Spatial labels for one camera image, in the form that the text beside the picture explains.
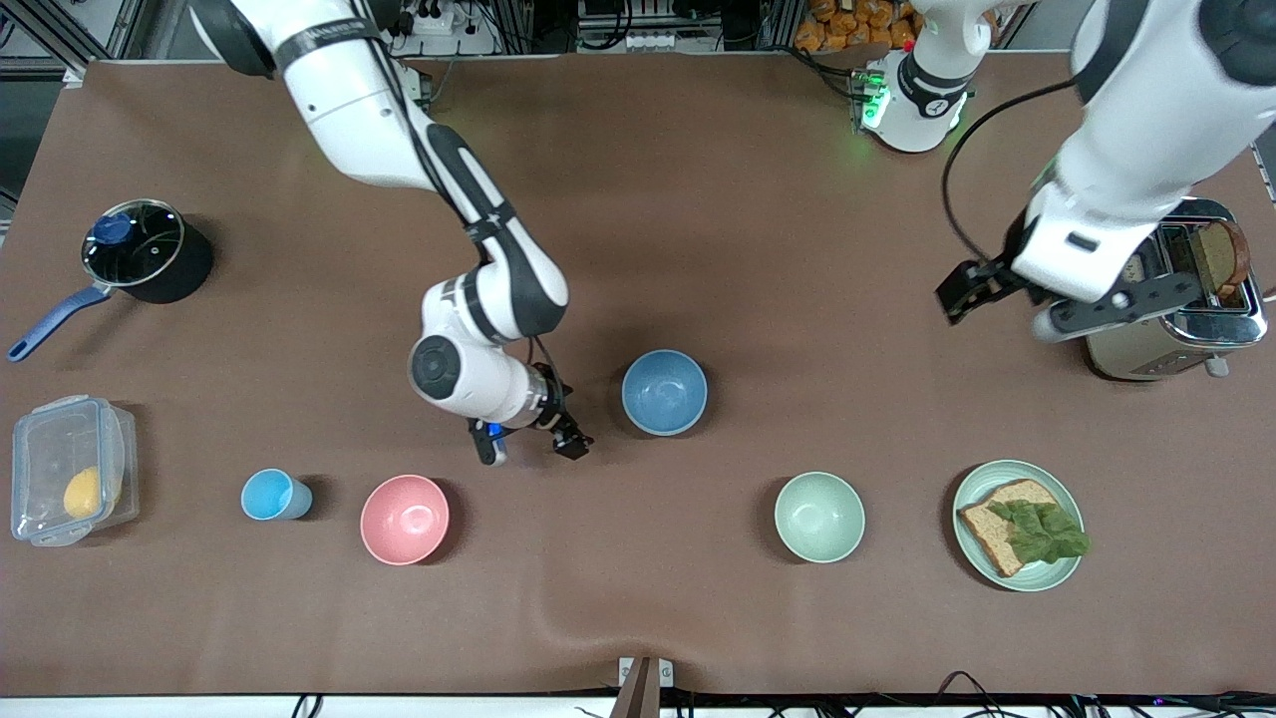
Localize blue bowl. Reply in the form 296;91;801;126
621;349;709;438

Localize pink bowl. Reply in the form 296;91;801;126
360;475;451;566

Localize pale mint green bowl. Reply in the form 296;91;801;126
775;472;866;564

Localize silver toaster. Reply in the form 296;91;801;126
1085;196;1269;382

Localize toast slice in toaster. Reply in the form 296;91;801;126
1199;219;1251;300

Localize brown bread slice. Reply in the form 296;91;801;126
957;479;1060;577

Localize green lettuce leaf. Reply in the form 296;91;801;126
987;499;1092;565

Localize bag of orange snacks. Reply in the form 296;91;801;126
795;0;923;53

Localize light blue cup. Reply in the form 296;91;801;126
240;469;313;522

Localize green plate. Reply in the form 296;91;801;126
952;460;1086;592

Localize long white power strip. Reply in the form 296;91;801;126
578;28;724;53

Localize white power strip with plugs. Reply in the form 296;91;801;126
389;0;472;37

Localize glass lid with blue knob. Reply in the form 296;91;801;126
82;199;186;288

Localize yellow lemon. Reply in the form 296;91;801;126
63;467;104;520

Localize clear plastic food container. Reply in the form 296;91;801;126
11;395;140;547

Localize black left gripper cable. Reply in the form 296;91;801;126
941;80;1084;266

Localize metal table clamp bracket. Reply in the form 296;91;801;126
610;656;676;718

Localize black looped floor cable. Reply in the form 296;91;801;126
935;670;1001;704

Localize black pot with blue handle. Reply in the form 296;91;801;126
8;198;214;362

